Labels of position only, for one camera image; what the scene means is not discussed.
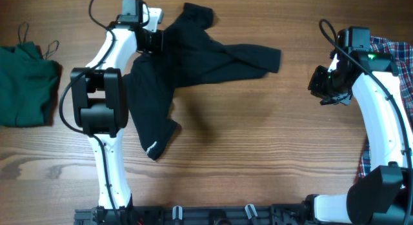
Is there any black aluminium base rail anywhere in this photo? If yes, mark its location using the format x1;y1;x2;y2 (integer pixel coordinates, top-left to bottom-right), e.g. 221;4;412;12
74;204;320;225

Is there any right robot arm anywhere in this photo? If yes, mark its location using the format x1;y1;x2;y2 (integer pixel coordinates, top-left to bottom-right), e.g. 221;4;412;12
308;44;412;224

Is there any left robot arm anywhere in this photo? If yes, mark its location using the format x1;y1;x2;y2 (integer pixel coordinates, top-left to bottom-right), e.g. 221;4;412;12
70;17;161;211

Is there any black polo shirt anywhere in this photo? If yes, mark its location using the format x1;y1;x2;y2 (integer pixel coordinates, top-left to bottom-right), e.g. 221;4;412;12
123;3;281;161

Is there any red blue plaid shirt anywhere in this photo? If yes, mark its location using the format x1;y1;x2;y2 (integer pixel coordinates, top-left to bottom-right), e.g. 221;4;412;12
356;36;412;180

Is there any green drawstring bag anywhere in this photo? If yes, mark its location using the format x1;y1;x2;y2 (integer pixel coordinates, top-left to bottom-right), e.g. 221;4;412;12
1;22;61;128

